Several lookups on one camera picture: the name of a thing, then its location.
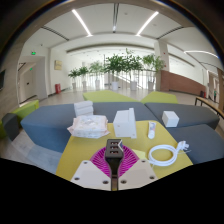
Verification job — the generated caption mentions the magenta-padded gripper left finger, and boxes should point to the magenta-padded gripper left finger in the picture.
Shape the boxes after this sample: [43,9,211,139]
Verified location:
[70,145,113,191]

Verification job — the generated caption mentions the long grey sofa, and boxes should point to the long grey sofa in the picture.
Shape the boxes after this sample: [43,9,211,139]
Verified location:
[20,101,158,153]

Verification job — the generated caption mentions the white stacked tissue packs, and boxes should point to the white stacked tissue packs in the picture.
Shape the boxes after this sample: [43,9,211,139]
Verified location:
[73,100,95,118]

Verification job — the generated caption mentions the white tube with red print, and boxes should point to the white tube with red print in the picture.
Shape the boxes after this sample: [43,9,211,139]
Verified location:
[147,121,157,140]

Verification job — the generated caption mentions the dark grey ottoman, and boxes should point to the dark grey ottoman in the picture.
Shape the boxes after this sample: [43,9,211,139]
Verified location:
[1,112,21,142]

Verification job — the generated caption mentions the yellow wall picture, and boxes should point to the yellow wall picture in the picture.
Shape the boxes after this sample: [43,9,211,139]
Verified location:
[54,59,63,71]

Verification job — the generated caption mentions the small white cube box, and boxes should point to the small white cube box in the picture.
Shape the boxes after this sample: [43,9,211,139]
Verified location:
[161,110,180,128]

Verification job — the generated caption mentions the row of potted plants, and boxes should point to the row of potted plants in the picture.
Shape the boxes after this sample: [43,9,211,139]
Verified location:
[68,48,167,92]

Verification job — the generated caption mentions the wet wipes pack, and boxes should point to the wet wipes pack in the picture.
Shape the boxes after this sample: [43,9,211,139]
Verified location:
[67,114,111,139]

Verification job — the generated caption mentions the white coiled power cable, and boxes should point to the white coiled power cable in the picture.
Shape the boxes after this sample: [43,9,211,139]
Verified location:
[147,140,190,168]

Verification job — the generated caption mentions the green sofa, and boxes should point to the green sofa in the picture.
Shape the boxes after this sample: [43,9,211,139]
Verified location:
[140,91,179,105]
[82,89,140,103]

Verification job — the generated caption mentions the green ottoman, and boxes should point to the green ottoman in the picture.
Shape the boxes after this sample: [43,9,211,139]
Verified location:
[12,99,40,123]

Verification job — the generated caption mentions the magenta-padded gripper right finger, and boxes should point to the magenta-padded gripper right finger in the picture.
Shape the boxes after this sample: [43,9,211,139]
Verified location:
[117,144,159,191]

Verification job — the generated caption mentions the ceiling strip lights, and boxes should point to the ceiling strip lights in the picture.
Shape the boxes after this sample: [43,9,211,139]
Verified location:
[71,8,220,59]

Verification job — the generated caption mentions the large grey sofa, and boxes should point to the large grey sofa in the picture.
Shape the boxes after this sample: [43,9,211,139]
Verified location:
[166,123,224,166]

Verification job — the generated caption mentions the white cardboard box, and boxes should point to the white cardboard box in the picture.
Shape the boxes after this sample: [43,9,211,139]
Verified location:
[112,107,138,139]

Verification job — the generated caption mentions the grey sofa with cube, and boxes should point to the grey sofa with cube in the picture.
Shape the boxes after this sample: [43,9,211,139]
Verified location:
[144,102,221,130]

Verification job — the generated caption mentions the wooden bench with black frame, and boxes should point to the wooden bench with black frame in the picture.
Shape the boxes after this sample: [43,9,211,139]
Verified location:
[194,96,224,120]

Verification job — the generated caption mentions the black charger block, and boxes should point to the black charger block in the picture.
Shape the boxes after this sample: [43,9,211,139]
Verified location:
[104,138,125,179]

